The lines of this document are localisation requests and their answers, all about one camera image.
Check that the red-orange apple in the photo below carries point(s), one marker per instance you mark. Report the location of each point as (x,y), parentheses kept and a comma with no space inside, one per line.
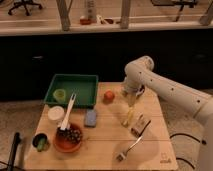
(109,96)

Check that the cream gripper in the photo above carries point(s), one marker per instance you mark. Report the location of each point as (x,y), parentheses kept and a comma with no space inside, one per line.
(130,94)

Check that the light green cup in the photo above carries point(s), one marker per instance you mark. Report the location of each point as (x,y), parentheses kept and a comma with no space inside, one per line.
(59,95)

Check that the yellow banana piece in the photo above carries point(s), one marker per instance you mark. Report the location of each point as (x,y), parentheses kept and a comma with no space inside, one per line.
(128,118)

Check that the blue-grey sponge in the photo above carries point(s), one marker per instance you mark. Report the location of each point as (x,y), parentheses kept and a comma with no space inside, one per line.
(90,118)

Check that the green plastic tray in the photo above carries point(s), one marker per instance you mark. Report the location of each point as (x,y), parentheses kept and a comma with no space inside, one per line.
(84,86)

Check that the black office chair base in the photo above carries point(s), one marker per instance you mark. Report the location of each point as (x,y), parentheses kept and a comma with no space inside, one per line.
(24,3)

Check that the red object on shelf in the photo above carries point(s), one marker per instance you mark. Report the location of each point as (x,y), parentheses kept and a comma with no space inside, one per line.
(84,21)

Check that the black stand left edge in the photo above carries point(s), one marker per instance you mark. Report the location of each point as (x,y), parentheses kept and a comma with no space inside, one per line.
(15,143)

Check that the dark mug with green item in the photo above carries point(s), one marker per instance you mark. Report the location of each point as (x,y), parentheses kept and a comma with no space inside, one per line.
(40,142)

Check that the dark bowl with cloth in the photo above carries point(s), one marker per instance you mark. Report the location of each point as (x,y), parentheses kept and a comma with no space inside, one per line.
(140,91)

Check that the wooden shelf rail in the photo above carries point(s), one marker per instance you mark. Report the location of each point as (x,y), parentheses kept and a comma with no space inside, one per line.
(133,27)

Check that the silver fork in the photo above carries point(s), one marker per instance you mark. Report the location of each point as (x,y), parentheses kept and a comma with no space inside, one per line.
(122,156)

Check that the orange bowl with grapes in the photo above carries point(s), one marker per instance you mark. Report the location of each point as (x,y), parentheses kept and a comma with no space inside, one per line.
(68,141)

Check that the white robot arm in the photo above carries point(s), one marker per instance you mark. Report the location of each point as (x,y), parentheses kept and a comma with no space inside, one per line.
(199,104)

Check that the white round lid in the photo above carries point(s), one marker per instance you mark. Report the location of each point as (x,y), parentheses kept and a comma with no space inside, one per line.
(56,113)

